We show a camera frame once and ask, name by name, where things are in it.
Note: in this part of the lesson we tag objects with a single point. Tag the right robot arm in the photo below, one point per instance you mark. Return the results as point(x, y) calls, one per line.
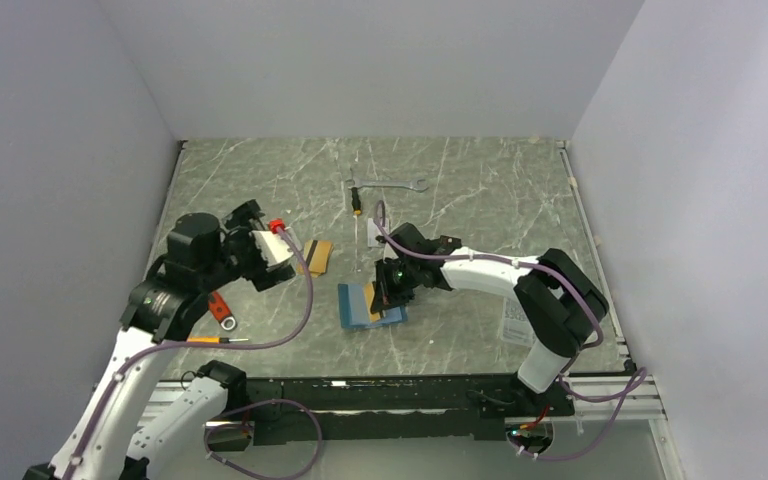
point(563, 306)

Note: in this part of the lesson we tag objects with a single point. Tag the silver credit card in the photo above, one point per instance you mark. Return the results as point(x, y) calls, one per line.
point(375, 233)

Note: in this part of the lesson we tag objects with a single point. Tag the blue leather card holder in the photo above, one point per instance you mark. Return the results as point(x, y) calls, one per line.
point(354, 308)

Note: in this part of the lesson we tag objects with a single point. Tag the yellow handle screwdriver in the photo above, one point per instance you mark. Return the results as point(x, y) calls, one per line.
point(217, 340)

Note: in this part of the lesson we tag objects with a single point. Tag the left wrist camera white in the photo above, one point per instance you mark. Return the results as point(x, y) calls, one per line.
point(274, 249)

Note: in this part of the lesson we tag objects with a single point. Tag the black credit card stack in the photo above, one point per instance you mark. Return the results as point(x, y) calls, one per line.
point(446, 245)

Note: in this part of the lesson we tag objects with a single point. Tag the red adjustable wrench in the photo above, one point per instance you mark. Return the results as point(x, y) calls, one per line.
point(221, 312)

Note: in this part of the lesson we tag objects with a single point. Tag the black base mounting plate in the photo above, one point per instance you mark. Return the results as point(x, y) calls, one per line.
point(477, 406)

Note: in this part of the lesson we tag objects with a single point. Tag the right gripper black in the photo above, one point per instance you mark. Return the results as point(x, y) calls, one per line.
point(385, 297)

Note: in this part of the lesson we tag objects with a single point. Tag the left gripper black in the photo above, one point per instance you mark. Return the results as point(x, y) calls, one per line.
point(241, 222)

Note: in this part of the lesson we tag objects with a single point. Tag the single gold credit card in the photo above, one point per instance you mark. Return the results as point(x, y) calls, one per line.
point(373, 318)

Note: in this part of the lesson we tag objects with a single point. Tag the silver open-end wrench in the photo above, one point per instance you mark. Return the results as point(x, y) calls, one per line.
point(418, 185)

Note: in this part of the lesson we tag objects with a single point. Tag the clear plastic screw box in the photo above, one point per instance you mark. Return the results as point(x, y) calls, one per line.
point(515, 326)

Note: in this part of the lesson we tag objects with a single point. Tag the aluminium frame rail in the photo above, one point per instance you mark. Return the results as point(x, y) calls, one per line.
point(599, 401)

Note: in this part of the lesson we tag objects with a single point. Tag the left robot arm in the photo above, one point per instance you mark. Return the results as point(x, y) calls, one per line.
point(203, 253)

